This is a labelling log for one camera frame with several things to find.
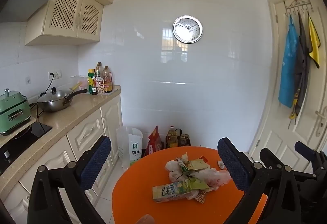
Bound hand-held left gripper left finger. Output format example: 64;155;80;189
28;135;112;224

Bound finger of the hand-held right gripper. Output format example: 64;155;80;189
295;141;327;176
259;147;284;169

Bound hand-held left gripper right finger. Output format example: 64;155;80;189
217;137;302;224

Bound clear plastic bag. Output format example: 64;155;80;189
193;168;232;192

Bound beige paper ball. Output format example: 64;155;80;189
165;160;182;173

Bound cream lower kitchen cabinets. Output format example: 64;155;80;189
0;93;123;224

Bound beige snack wrapper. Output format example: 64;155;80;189
188;159;208;171

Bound white panel door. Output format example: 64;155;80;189
249;0;327;173

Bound white rice bag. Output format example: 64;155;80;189
116;126;143;169

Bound oil bottles in black bag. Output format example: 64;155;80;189
166;133;191;148

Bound beige kitchen countertop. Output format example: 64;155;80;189
0;85;121;189

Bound white tissue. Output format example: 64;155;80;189
168;170;191;183

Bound red rice bag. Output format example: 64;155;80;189
144;125;164;156

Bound yellow cooking oil bottle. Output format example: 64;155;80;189
167;126;179;148

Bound yellow green drink carton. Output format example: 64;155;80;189
152;179;195;203

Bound black induction cooktop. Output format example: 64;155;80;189
0;120;53;163

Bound steel wok with lid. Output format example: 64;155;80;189
37;87;88;113

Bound red label seasoning bottle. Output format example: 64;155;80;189
95;77;105;93

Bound grey apron with yellow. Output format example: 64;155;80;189
289;13;311;126

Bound green yellow label bottle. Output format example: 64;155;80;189
87;69;95;94

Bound blue apron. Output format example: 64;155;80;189
278;15;299;108

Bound clear pink plastic container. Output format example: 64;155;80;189
72;75;88;90

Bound green countertop cooker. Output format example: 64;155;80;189
0;88;31;135

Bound yellow cleaning cloth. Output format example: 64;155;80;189
308;16;320;68

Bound round metal steamer plate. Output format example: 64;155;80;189
172;15;203;44

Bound metal door hook rack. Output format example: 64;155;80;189
283;0;316;16

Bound silver door handle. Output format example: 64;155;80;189
315;109;327;137

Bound black power cable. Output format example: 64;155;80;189
36;73;55;118

